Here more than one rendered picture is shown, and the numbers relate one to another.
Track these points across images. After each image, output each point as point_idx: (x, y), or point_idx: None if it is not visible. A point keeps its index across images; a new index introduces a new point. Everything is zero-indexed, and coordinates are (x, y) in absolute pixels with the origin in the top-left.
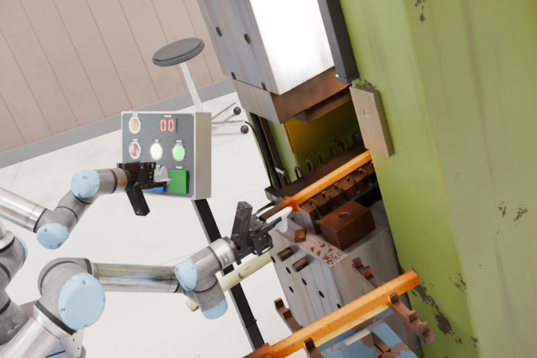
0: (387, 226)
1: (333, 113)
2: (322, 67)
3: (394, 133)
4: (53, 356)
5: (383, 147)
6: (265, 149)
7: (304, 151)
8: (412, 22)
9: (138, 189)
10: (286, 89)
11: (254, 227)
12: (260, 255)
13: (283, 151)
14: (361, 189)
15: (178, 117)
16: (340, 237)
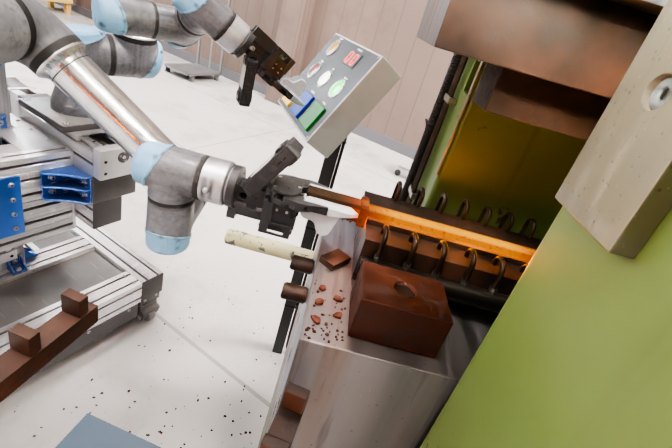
0: (454, 375)
1: (529, 176)
2: None
3: None
4: (83, 160)
5: (620, 215)
6: (417, 159)
7: (451, 186)
8: None
9: (251, 69)
10: None
11: (282, 188)
12: (260, 230)
13: (430, 170)
14: (472, 285)
15: (365, 55)
16: (361, 315)
